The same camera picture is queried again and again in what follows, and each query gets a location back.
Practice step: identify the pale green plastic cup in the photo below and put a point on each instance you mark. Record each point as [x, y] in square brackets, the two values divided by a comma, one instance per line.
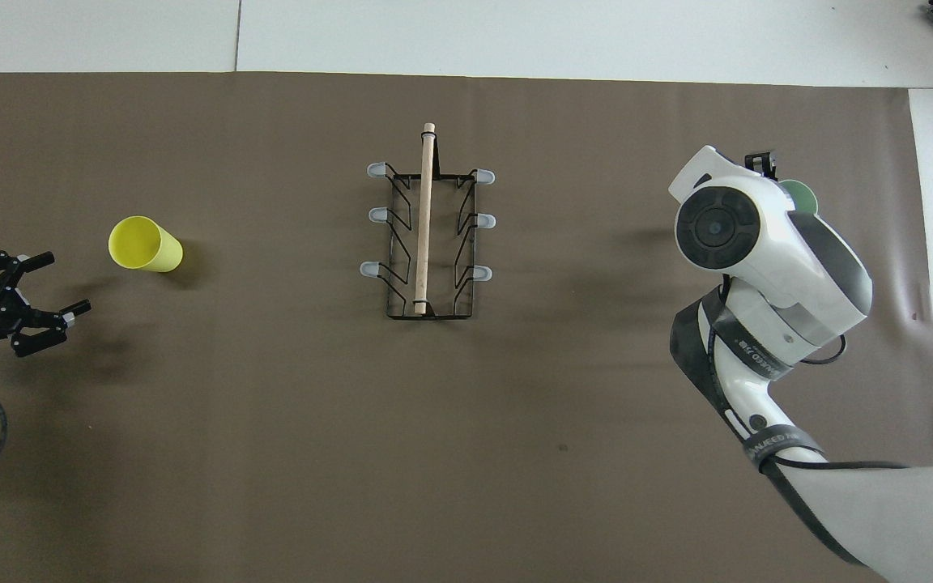
[803, 194]

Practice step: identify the yellow plastic cup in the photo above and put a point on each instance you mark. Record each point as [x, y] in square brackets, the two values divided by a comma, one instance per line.
[142, 244]

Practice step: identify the brown paper table mat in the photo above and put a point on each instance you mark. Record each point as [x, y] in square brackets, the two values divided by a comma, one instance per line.
[353, 405]

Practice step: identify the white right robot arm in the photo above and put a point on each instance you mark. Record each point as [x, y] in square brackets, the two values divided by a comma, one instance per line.
[782, 259]

